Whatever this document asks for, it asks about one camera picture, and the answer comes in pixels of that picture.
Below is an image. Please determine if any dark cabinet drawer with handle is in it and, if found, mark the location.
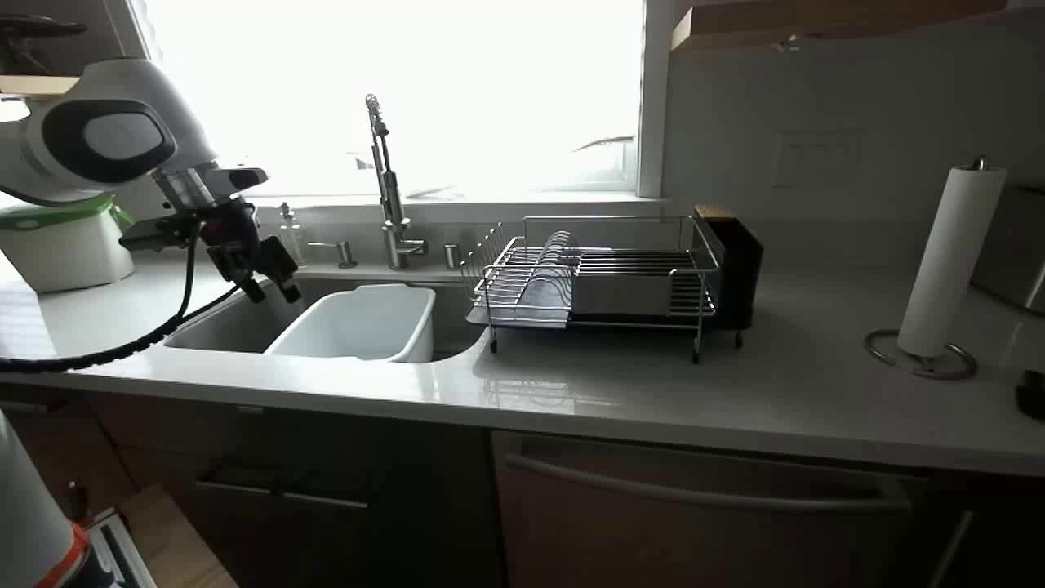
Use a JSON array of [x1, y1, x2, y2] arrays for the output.
[[91, 391, 503, 588]]

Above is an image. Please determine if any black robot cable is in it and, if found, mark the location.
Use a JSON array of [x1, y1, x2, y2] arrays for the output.
[[0, 229, 244, 375]]

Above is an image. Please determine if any wire dish drying rack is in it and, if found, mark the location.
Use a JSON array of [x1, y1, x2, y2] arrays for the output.
[[463, 208, 730, 365]]

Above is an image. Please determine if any white plastic tub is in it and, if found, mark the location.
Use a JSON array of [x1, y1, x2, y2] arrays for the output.
[[262, 280, 440, 365]]

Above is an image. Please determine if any black utensil holder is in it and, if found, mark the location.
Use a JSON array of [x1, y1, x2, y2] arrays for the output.
[[692, 203, 768, 335]]

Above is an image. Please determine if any paper towel roll on holder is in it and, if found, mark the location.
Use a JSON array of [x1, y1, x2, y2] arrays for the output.
[[863, 157, 980, 382]]

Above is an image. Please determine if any white container with green lid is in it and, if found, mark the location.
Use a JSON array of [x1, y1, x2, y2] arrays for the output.
[[0, 192, 138, 298]]

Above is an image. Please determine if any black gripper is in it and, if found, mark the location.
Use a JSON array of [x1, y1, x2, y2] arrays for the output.
[[195, 196, 308, 308]]

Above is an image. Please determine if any chrome spring kitchen faucet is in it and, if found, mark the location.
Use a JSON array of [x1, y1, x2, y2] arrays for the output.
[[364, 93, 430, 274]]

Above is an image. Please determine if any dishwasher door with handle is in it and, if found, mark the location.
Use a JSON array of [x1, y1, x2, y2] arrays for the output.
[[490, 429, 930, 588]]

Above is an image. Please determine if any white paper towel roll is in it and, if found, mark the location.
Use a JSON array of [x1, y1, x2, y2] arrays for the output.
[[893, 159, 1013, 360]]

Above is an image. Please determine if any slim chrome soap pump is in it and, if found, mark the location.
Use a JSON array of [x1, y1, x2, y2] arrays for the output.
[[273, 200, 308, 265]]

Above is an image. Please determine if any steel kitchen sink basin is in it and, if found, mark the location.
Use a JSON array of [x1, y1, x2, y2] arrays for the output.
[[159, 270, 495, 365]]

